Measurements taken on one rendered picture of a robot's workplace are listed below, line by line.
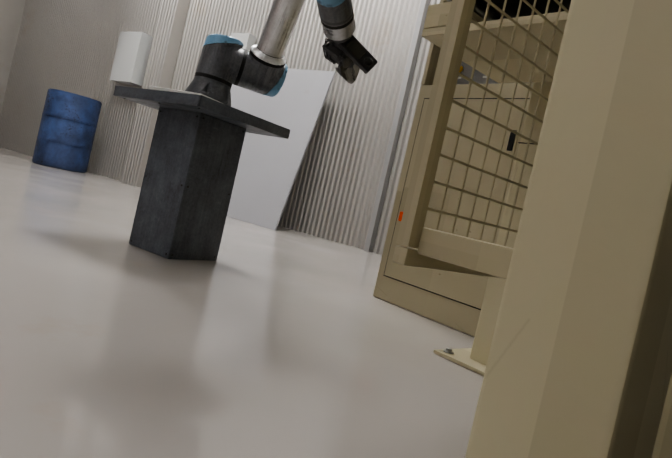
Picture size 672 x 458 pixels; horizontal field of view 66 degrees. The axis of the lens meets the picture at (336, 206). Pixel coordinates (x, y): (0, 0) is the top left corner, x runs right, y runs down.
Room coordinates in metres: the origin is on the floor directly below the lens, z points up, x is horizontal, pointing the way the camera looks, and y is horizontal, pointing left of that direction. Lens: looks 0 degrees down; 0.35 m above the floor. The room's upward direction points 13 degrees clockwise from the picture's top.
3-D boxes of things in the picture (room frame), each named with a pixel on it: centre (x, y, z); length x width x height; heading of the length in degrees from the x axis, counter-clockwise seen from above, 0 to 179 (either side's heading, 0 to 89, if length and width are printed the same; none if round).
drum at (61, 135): (6.29, 3.35, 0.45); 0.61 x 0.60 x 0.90; 147
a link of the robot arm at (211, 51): (2.12, 0.58, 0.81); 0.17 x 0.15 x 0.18; 110
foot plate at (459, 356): (1.43, -0.54, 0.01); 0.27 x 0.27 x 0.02; 42
